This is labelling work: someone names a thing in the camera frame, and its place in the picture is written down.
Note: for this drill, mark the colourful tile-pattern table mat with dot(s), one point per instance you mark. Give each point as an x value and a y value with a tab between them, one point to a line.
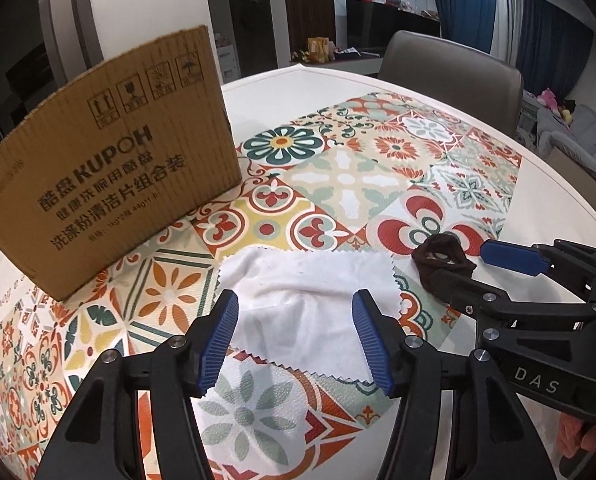
328	170

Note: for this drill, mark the small dark brown cloth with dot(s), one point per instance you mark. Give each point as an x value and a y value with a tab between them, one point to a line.
423	266

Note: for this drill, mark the low grey television cabinet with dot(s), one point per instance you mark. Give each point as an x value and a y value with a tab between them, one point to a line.
358	65

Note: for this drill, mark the pink plush toy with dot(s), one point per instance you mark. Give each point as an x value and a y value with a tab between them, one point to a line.
550	97

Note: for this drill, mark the dark wooden room door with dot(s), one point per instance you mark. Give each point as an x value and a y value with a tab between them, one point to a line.
258	35

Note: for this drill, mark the black television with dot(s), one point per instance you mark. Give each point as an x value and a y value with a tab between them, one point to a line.
378	25

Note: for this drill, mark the brown cardboard box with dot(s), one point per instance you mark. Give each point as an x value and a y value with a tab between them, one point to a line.
102	175

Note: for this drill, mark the blue curtain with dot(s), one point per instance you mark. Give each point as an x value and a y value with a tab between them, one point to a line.
463	5
553	45

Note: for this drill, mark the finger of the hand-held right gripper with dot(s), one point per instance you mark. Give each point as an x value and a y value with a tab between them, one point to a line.
513	257
488	295

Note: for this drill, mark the white sheer curtain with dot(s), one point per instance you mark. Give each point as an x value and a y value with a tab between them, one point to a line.
507	25

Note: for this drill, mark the grey sofa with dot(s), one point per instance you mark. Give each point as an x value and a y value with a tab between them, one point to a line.
568	150

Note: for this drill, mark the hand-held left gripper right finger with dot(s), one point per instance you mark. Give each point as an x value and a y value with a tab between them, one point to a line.
373	340

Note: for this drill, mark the yellow gift boxes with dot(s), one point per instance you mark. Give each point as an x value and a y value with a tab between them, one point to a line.
320	50

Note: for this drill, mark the slatted wood wall panel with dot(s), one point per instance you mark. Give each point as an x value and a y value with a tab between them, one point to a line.
303	10

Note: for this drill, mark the white zigzag-edged cloth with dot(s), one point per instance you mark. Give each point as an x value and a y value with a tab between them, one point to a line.
298	310

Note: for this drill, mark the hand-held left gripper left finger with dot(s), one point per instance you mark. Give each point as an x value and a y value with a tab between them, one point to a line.
220	340

